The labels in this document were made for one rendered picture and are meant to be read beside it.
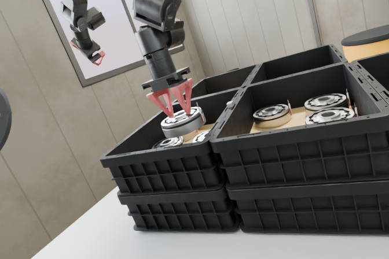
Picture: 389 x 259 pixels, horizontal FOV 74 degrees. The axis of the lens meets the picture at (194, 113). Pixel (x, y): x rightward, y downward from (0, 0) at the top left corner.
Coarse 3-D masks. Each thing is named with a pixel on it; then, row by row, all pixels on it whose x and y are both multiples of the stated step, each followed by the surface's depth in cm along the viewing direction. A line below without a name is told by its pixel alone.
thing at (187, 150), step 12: (228, 108) 67; (132, 132) 76; (120, 144) 69; (192, 144) 51; (204, 144) 50; (108, 156) 62; (120, 156) 59; (132, 156) 58; (144, 156) 56; (156, 156) 55; (168, 156) 54; (180, 156) 53; (192, 156) 52
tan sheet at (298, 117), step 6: (294, 108) 79; (300, 108) 77; (294, 114) 74; (300, 114) 73; (294, 120) 70; (300, 120) 69; (252, 126) 77; (282, 126) 69; (288, 126) 68; (294, 126) 67; (252, 132) 72
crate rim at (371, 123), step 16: (336, 64) 72; (272, 80) 79; (240, 96) 74; (368, 96) 46; (384, 112) 38; (224, 128) 55; (288, 128) 43; (304, 128) 42; (320, 128) 41; (336, 128) 40; (352, 128) 39; (368, 128) 38; (384, 128) 38; (224, 144) 48; (240, 144) 47; (256, 144) 46; (272, 144) 45
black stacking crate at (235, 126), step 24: (336, 72) 72; (264, 96) 81; (288, 96) 78; (312, 96) 76; (360, 96) 54; (240, 120) 67; (288, 144) 45; (312, 144) 43; (336, 144) 42; (360, 144) 41; (384, 144) 39; (240, 168) 50; (264, 168) 48; (288, 168) 46; (312, 168) 45; (336, 168) 43; (360, 168) 42; (384, 168) 41
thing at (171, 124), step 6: (192, 108) 63; (192, 114) 58; (198, 114) 57; (168, 120) 60; (174, 120) 58; (180, 120) 57; (186, 120) 55; (162, 126) 58; (168, 126) 56; (174, 126) 56
